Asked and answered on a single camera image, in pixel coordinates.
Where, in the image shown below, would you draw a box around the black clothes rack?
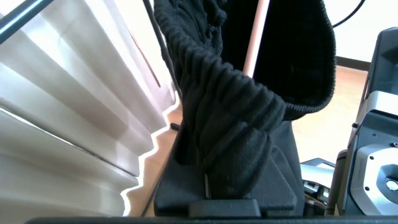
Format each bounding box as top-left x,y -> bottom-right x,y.
0,0 -> 184,218

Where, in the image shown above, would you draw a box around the beige curtain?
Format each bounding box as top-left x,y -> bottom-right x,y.
0,0 -> 182,217

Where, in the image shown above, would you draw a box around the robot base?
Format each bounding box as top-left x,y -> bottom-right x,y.
300,26 -> 398,218

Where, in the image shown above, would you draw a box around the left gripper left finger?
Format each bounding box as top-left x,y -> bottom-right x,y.
154,126 -> 209,218

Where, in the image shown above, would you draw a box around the black cable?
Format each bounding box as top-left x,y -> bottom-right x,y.
331,0 -> 367,29

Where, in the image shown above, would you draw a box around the black shorts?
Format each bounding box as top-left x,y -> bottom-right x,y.
153,0 -> 337,217

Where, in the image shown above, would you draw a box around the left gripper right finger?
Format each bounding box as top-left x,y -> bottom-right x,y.
244,148 -> 299,212

